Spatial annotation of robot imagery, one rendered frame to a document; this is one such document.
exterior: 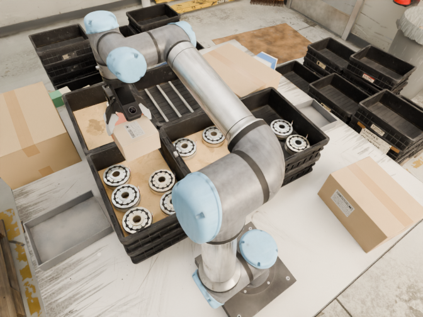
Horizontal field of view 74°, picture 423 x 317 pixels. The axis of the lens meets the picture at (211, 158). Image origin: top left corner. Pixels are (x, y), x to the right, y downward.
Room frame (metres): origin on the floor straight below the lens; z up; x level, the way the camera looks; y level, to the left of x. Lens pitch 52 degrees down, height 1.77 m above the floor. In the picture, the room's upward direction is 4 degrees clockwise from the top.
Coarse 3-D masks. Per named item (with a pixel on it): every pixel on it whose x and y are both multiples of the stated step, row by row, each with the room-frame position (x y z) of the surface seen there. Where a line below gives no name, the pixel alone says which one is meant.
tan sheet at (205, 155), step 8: (192, 136) 0.86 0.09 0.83; (200, 136) 0.86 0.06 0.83; (200, 144) 0.82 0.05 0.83; (224, 144) 0.83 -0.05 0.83; (200, 152) 0.77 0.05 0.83; (208, 152) 0.78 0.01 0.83; (216, 152) 0.78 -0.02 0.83; (224, 152) 0.78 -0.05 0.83; (184, 160) 0.72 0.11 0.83; (192, 160) 0.73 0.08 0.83; (200, 160) 0.73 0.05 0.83; (208, 160) 0.73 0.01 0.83; (192, 168) 0.69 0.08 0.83; (200, 168) 0.69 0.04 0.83
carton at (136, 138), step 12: (120, 120) 0.64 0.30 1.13; (144, 120) 0.65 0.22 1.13; (120, 132) 0.59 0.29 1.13; (132, 132) 0.59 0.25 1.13; (144, 132) 0.60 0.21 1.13; (156, 132) 0.60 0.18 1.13; (120, 144) 0.54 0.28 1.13; (132, 144) 0.55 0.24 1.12; (144, 144) 0.57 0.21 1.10; (156, 144) 0.59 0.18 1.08; (132, 156) 0.54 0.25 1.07
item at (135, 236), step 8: (160, 136) 0.76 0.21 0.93; (168, 144) 0.72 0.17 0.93; (96, 152) 0.66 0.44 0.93; (88, 160) 0.62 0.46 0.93; (176, 160) 0.65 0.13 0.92; (96, 176) 0.55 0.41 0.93; (184, 176) 0.58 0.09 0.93; (104, 192) 0.49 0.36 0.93; (104, 200) 0.46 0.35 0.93; (112, 216) 0.41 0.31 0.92; (168, 216) 0.41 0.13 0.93; (176, 216) 0.41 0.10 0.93; (152, 224) 0.38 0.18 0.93; (160, 224) 0.38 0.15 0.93; (120, 232) 0.35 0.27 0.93; (136, 232) 0.35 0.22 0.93; (144, 232) 0.35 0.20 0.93; (120, 240) 0.32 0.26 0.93; (128, 240) 0.33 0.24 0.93
